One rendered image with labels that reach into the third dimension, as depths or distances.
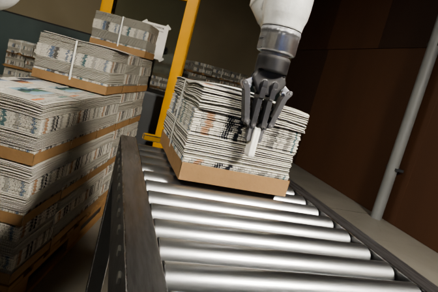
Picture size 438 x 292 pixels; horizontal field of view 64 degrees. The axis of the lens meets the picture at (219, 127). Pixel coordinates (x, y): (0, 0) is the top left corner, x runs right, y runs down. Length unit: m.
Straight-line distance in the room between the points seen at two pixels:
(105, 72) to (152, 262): 1.43
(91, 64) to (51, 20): 6.65
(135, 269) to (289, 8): 0.57
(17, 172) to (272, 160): 0.90
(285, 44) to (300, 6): 0.08
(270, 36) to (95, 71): 1.21
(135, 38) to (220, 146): 1.68
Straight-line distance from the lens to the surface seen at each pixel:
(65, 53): 1.90
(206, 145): 0.82
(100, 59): 1.84
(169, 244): 0.55
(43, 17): 8.51
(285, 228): 0.76
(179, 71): 2.88
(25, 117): 1.35
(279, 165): 0.90
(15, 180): 1.41
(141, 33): 2.41
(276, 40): 0.77
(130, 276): 0.47
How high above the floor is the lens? 1.05
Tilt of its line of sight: 8 degrees down
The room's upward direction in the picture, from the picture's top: 15 degrees clockwise
